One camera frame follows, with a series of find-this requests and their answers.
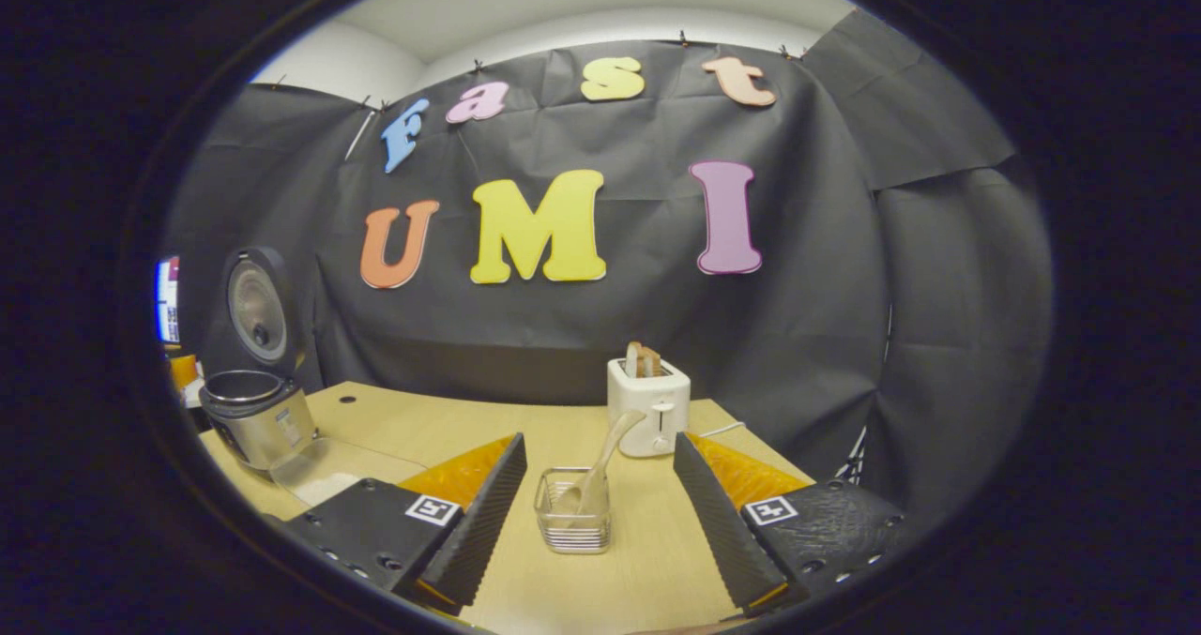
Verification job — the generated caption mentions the white toaster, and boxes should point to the white toaster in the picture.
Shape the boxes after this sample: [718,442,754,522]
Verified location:
[607,356,692,458]

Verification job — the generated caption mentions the computer monitor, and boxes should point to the computer monitor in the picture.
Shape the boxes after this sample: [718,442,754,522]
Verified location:
[155,256,181,345]

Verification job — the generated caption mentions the clear glass tray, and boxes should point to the clear glass tray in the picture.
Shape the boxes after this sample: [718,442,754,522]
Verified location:
[272,436,428,509]

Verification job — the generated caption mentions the wooden spoon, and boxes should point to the wooden spoon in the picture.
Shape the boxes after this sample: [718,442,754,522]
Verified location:
[555,410,648,528]

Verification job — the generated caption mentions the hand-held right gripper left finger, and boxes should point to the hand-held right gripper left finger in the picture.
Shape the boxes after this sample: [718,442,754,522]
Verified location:
[281,431,528,615]

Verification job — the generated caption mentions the black silver rice cooker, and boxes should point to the black silver rice cooker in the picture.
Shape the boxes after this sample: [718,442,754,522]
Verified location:
[197,246,320,472]

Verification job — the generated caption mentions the metal wire chopstick holder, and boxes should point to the metal wire chopstick holder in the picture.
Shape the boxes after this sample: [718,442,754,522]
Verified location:
[535,467,613,554]

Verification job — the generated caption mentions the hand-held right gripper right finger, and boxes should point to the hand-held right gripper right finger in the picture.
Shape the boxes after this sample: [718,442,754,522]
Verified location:
[673,431,906,617]

